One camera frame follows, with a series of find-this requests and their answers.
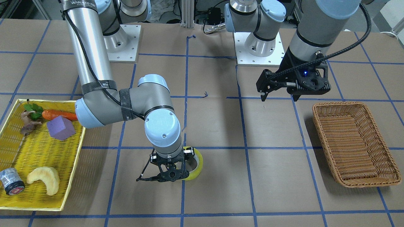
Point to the purple foam cube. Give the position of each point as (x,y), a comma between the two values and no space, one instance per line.
(60,128)

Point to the brown wicker basket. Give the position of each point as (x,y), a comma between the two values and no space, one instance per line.
(354,148)

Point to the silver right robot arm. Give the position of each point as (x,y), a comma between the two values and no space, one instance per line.
(95,30)

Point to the yellow mesh tray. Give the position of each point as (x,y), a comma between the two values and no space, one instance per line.
(38,149)

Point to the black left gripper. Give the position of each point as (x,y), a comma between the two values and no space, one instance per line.
(289,67)

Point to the beige croissant toy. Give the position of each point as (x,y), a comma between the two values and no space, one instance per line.
(48,175)

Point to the silver metal connector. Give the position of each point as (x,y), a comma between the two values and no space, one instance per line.
(214,28)

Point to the orange toy carrot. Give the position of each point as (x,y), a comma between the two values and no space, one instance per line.
(48,114)

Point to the aluminium frame post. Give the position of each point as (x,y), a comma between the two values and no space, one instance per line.
(187,13)

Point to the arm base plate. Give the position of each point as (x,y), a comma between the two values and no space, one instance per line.
(251,51)
(122,47)

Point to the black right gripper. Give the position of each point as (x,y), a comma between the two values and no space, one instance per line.
(153,160)

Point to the brown root toy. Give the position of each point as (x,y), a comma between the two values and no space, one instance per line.
(29,124)

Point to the small grey can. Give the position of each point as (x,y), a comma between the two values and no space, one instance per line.
(11,181)

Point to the yellow tape roll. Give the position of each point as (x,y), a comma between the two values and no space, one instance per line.
(195,161)

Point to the black power adapter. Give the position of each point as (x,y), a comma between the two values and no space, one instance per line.
(214,16)

